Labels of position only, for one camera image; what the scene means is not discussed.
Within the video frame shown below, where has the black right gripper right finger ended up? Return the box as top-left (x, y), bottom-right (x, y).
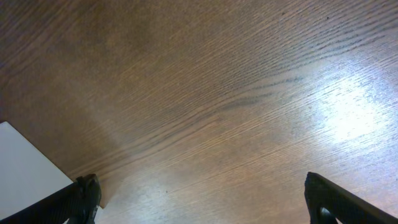
top-left (304, 172), bottom-right (397, 224)

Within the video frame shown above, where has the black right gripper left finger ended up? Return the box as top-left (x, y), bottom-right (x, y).
top-left (1, 174), bottom-right (102, 224)

